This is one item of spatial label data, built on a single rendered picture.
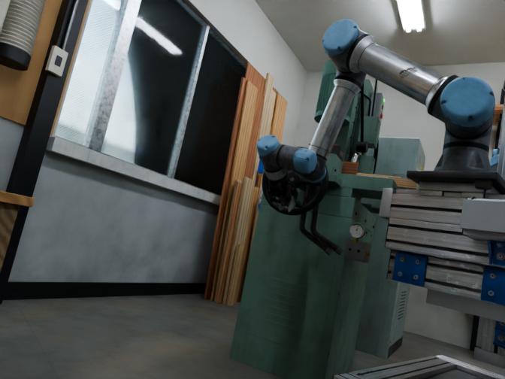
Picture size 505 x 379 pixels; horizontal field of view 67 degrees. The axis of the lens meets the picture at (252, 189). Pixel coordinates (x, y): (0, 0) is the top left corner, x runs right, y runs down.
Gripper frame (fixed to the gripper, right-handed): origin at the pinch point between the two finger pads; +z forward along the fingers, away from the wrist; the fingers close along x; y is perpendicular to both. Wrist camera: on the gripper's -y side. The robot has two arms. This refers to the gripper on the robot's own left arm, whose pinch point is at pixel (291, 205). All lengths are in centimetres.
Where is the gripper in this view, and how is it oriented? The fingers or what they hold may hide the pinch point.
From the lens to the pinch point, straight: 148.4
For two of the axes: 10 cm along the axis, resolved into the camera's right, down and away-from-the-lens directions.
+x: 8.8, 1.2, -4.7
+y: -4.0, 7.3, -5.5
